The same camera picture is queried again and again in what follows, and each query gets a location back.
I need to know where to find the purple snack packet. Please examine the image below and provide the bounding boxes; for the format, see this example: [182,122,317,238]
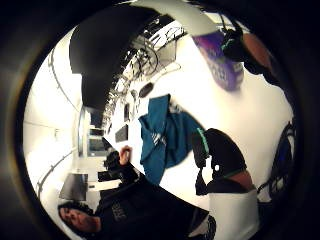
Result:
[192,32,245,92]

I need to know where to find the teal jacket with white stripes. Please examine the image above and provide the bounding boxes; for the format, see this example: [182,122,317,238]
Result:
[138,94,206,185]

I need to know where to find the the person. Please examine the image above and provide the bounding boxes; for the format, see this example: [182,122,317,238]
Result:
[57,145,218,240]

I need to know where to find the black oval computer mouse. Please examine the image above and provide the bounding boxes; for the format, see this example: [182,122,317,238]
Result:
[138,82,155,99]

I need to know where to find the small dark monitor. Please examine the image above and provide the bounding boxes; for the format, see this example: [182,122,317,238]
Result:
[123,102,131,123]
[114,123,130,144]

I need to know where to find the dark desk monitor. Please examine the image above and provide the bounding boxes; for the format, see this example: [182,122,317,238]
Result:
[87,137,108,157]
[89,109,104,129]

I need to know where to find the large black screen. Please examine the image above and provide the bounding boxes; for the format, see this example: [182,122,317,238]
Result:
[68,5,162,111]

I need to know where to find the dark tilted monitor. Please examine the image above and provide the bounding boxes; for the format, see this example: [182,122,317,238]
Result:
[59,172,90,202]

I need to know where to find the black blue cable bundle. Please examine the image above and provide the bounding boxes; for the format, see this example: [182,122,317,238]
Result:
[258,119,297,201]

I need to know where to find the tangle of black cables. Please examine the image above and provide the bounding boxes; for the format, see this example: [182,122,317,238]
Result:
[128,19,187,79]

